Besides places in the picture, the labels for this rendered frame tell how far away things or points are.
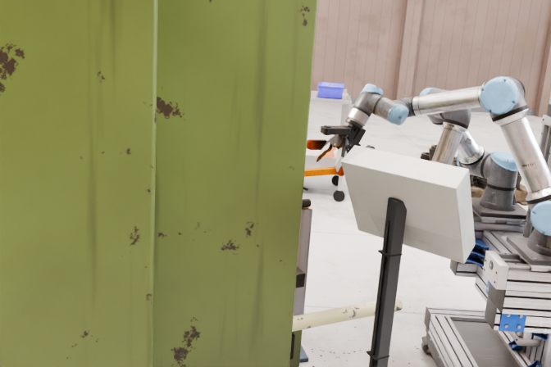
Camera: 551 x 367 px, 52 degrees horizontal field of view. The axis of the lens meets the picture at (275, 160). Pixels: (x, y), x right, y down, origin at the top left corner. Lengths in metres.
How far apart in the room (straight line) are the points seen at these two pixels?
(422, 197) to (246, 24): 0.64
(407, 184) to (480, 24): 11.39
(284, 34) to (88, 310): 0.81
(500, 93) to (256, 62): 0.86
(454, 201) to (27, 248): 1.00
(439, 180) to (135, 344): 0.85
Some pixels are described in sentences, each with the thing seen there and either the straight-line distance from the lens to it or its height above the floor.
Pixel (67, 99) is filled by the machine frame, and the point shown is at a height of 1.35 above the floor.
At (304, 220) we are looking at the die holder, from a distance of 1.95.
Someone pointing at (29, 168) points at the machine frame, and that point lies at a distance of 1.25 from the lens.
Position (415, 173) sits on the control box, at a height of 1.17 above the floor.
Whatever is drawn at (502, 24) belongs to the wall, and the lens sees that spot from 12.99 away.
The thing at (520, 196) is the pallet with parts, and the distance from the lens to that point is 5.93.
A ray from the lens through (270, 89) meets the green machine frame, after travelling 1.46.
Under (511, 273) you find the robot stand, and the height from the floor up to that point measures 0.75.
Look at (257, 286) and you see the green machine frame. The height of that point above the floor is 0.81.
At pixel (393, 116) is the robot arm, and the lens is 2.09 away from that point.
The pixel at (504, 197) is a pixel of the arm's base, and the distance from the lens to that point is 2.58.
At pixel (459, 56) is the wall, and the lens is 12.73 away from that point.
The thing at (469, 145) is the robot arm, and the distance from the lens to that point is 2.55.
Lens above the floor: 1.52
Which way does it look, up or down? 13 degrees down
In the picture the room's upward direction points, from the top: 4 degrees clockwise
